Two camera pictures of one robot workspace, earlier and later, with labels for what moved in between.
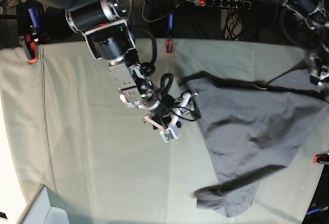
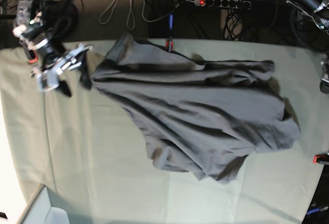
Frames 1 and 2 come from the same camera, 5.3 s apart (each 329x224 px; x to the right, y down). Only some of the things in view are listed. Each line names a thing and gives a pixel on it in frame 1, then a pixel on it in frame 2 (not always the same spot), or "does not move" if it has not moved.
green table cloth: (100, 164) does not move
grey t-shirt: (253, 129) -> (206, 117)
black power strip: (238, 3) does not move
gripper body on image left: (166, 116) -> (71, 60)
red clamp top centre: (169, 43) does not move
